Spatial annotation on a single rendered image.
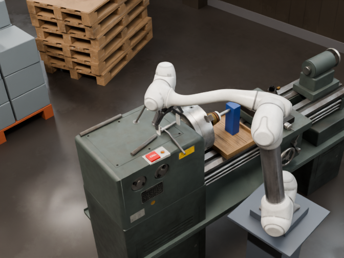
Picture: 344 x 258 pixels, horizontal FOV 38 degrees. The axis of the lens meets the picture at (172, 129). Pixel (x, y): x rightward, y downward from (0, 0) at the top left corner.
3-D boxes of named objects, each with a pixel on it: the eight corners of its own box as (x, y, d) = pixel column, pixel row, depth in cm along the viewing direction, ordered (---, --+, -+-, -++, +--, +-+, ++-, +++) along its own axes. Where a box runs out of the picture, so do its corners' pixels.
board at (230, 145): (227, 159, 319) (227, 155, 317) (192, 132, 342) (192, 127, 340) (260, 140, 333) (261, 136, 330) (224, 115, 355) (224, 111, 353)
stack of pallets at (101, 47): (97, 25, 660) (87, -41, 604) (154, 37, 630) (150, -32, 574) (39, 72, 573) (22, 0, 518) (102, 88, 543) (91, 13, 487)
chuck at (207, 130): (205, 162, 307) (201, 120, 289) (174, 141, 329) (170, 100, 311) (216, 156, 311) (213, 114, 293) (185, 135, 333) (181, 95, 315)
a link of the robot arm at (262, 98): (260, 84, 248) (255, 99, 238) (296, 92, 244) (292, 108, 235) (255, 105, 256) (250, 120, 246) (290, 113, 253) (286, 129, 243)
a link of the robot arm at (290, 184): (296, 194, 294) (300, 167, 281) (292, 217, 281) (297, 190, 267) (269, 189, 299) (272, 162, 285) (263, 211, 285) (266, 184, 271)
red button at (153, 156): (151, 164, 263) (151, 160, 261) (145, 157, 266) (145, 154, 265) (160, 158, 265) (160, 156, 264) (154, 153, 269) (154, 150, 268)
